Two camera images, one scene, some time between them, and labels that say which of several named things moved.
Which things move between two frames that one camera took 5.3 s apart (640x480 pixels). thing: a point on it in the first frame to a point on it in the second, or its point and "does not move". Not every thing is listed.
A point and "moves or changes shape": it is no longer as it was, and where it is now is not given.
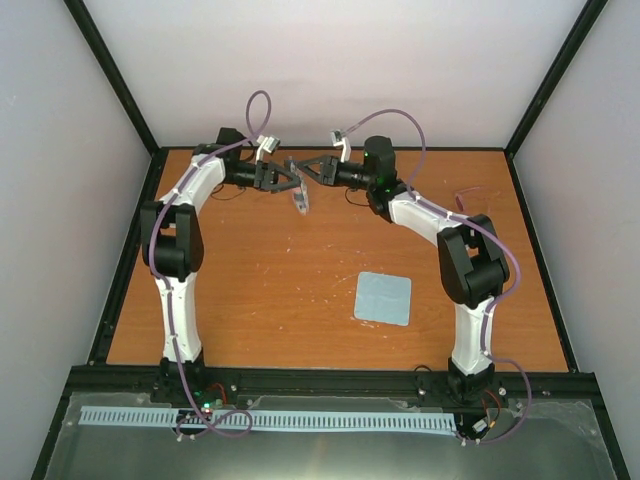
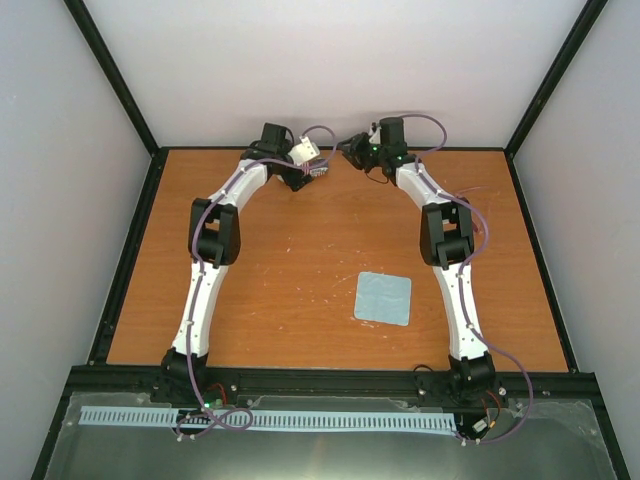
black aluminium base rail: x=508 y=386 does not move
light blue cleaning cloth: x=383 y=298 does not move
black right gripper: x=317 y=180 to x=353 y=151
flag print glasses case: x=300 y=195 moves or changes shape
